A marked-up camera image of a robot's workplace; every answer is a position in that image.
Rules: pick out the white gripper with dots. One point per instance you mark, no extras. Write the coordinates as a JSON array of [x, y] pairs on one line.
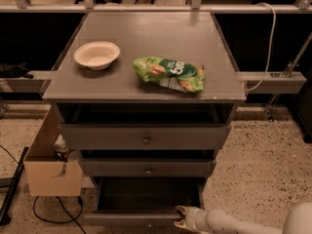
[[196, 218]]

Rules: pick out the grey bottom drawer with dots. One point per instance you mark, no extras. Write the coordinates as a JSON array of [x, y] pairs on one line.
[[147, 201]]

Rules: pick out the grey drawer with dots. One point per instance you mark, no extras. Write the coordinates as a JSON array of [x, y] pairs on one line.
[[144, 137], [147, 201], [147, 167]]

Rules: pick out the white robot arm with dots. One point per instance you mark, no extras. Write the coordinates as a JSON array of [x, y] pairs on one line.
[[216, 221]]

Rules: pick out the grey middle drawer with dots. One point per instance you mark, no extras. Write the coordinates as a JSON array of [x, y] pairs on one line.
[[147, 167]]

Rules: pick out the grey drawer cabinet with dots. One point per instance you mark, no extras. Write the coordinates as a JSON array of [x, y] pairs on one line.
[[116, 95]]

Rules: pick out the grey top drawer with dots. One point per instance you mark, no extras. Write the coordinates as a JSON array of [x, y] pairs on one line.
[[144, 137]]

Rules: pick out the can inside wooden box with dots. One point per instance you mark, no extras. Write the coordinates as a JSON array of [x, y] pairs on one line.
[[61, 148]]

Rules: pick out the green chip bag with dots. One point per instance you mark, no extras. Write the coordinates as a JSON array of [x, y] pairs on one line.
[[169, 73]]

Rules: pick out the light wooden box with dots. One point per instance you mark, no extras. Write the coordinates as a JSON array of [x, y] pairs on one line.
[[46, 174]]

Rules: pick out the black metal bar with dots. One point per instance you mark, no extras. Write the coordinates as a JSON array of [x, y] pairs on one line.
[[11, 185]]

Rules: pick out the white paper bowl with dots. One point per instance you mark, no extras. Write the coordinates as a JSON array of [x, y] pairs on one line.
[[97, 55]]

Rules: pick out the metal frame rail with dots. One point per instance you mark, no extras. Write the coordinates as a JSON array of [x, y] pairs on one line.
[[272, 82]]

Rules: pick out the black object on rail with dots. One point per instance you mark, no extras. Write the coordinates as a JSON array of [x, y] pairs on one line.
[[14, 70]]

